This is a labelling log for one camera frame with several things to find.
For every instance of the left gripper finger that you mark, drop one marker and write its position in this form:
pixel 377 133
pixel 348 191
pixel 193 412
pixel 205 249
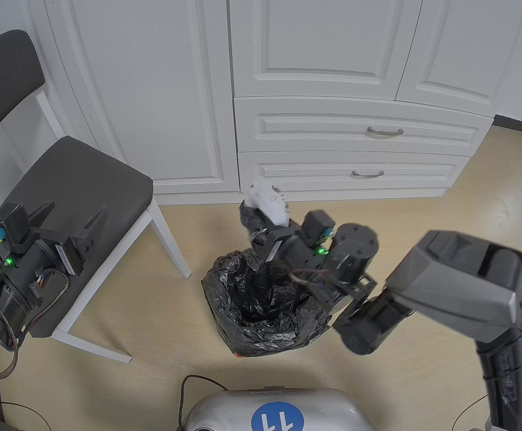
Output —
pixel 41 222
pixel 90 236

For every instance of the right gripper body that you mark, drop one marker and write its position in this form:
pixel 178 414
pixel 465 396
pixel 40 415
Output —
pixel 294 252

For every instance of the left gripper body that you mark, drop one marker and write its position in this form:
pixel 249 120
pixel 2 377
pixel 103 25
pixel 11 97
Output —
pixel 45 263

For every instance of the black plastic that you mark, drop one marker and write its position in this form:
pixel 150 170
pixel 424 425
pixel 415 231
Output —
pixel 252 220

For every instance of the white paper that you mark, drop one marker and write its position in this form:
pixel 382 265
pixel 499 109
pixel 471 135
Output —
pixel 270 202

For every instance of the black plastic bag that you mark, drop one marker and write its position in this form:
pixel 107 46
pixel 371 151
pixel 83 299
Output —
pixel 229 294

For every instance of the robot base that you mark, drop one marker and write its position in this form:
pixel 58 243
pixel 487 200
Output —
pixel 279 406

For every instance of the white chair grey cushions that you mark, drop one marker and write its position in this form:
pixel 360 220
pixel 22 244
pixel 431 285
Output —
pixel 81 186

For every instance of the white wardrobe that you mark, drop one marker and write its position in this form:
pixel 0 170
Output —
pixel 314 38

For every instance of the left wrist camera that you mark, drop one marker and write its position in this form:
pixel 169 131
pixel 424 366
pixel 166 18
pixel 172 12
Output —
pixel 12 225

